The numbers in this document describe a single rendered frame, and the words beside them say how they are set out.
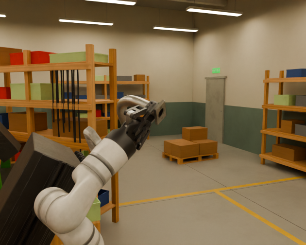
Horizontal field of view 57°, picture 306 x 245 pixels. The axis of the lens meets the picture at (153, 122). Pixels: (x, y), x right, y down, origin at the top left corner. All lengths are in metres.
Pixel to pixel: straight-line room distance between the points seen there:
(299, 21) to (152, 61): 5.12
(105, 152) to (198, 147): 6.49
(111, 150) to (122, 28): 9.71
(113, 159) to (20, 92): 3.71
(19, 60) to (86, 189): 3.82
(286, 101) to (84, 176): 6.22
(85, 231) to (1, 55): 4.17
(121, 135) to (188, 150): 6.27
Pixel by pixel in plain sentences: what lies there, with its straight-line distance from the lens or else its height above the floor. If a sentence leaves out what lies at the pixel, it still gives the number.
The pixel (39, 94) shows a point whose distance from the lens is 3.98.
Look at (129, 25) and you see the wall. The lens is 10.36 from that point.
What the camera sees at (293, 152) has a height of 0.45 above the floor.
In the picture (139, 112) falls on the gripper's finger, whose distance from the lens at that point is 0.64.
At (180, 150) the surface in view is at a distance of 6.74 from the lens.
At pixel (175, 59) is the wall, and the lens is 10.81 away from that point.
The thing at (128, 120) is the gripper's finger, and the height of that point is 1.75.
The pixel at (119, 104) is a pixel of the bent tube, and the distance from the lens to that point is 0.78.
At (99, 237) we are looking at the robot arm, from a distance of 0.68.
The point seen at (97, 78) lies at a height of 2.11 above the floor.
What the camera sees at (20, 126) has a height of 1.27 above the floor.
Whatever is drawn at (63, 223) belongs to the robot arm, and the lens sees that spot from 0.57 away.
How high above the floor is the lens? 1.82
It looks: 7 degrees down
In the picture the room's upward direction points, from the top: straight up
